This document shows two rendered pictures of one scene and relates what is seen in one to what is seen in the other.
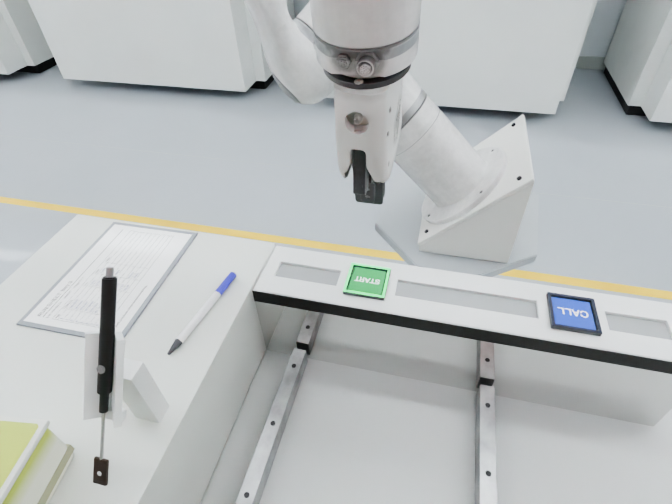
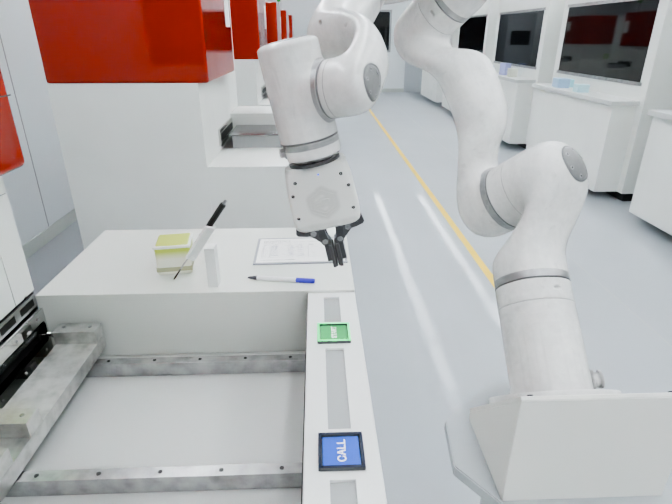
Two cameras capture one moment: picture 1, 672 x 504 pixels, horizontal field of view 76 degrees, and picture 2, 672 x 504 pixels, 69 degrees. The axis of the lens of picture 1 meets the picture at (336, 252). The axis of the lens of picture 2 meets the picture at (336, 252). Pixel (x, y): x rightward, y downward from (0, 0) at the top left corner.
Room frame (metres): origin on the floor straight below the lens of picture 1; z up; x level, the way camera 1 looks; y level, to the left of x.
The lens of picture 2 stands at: (0.19, -0.72, 1.43)
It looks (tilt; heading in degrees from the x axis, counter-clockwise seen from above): 24 degrees down; 72
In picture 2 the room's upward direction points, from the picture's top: straight up
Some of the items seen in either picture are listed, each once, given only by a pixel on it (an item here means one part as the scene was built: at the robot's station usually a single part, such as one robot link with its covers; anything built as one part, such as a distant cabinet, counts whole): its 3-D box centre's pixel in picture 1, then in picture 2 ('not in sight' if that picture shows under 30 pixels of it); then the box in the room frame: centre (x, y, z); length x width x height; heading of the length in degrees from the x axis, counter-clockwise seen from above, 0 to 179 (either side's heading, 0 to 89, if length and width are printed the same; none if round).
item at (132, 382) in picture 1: (120, 393); (202, 254); (0.21, 0.21, 1.03); 0.06 x 0.04 x 0.13; 164
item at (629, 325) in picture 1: (453, 329); (337, 418); (0.37, -0.16, 0.89); 0.55 x 0.09 x 0.14; 74
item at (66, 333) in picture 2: not in sight; (78, 332); (-0.04, 0.21, 0.89); 0.08 x 0.03 x 0.03; 164
